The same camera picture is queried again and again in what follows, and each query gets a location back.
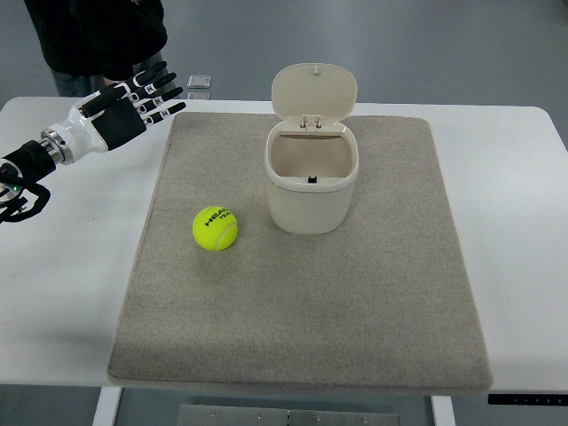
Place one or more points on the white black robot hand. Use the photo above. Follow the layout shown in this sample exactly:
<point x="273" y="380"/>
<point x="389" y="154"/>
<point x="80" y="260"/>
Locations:
<point x="107" y="121"/>

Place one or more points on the yellow tennis ball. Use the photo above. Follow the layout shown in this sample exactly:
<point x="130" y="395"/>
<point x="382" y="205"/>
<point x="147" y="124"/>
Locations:
<point x="215" y="228"/>

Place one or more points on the cream lidded bin box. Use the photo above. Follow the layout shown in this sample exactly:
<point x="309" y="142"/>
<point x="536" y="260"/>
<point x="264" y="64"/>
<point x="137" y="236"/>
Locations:
<point x="311" y="158"/>

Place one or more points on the clear floor plate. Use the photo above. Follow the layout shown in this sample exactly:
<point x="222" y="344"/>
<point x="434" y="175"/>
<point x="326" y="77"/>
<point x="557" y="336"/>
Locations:
<point x="199" y="82"/>

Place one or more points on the person in dark clothes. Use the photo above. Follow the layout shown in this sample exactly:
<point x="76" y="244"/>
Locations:
<point x="90" y="44"/>

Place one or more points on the white table leg left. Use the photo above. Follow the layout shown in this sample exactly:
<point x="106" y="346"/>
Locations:
<point x="107" y="406"/>

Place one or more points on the white table leg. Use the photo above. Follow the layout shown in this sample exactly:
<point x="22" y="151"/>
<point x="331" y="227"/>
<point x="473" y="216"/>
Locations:
<point x="442" y="411"/>
<point x="107" y="406"/>

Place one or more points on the grey felt mat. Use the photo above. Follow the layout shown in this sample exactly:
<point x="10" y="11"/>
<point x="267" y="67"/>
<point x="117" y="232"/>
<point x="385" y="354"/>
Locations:
<point x="382" y="303"/>

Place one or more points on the white table leg right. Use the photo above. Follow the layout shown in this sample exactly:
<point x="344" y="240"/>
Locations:
<point x="442" y="411"/>

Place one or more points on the black desk control panel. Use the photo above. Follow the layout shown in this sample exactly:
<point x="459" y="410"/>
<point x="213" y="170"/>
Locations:
<point x="508" y="399"/>

